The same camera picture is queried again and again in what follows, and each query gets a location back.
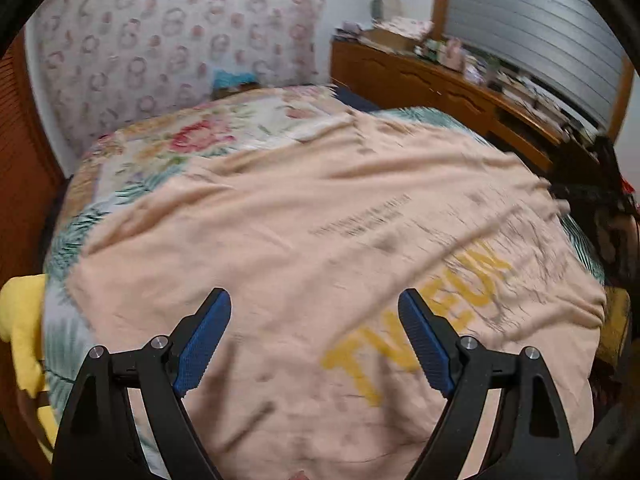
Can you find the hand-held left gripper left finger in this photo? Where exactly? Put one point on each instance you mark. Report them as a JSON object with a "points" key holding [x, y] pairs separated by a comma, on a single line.
{"points": [[204, 347]]}

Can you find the navy bedsheet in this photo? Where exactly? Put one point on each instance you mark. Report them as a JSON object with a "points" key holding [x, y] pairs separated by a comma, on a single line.
{"points": [[357, 100]]}

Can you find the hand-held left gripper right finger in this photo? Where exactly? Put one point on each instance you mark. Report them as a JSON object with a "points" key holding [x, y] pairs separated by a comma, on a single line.
{"points": [[425, 347]]}

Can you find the pink figurine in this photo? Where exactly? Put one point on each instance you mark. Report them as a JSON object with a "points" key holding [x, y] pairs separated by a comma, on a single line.
{"points": [[455, 54]]}

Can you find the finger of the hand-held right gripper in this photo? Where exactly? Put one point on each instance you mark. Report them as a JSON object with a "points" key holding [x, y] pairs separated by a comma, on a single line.
{"points": [[570, 194]]}

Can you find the floral cloth bundle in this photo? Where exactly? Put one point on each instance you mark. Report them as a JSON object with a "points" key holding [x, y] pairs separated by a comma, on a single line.
{"points": [[411, 26]]}

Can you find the cardboard box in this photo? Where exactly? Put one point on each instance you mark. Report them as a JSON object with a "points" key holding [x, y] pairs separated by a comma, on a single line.
{"points": [[385, 39]]}

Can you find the row of books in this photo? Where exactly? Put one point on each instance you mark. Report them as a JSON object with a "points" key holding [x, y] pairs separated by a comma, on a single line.
{"points": [[530, 92]]}

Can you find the wooden dresser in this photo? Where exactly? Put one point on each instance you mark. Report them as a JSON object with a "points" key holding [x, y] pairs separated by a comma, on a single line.
{"points": [[425, 80]]}

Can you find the floral leaf print blanket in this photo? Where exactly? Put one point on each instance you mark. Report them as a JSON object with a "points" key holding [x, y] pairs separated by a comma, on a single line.
{"points": [[150, 150]]}

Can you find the yellow cloth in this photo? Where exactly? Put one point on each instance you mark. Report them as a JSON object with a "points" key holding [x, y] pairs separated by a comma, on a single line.
{"points": [[20, 320]]}

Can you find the wooden wardrobe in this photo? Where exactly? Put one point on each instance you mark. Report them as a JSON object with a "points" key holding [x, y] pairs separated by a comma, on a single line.
{"points": [[25, 160]]}

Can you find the floral patterned headboard cloth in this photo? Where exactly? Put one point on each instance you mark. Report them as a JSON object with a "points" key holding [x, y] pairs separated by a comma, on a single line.
{"points": [[150, 35]]}

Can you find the small blue item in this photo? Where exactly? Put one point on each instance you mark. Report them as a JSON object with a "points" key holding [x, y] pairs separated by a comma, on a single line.
{"points": [[232, 79]]}

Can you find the peach printed t-shirt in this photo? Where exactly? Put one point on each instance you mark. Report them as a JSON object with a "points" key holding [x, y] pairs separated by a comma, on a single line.
{"points": [[300, 260]]}

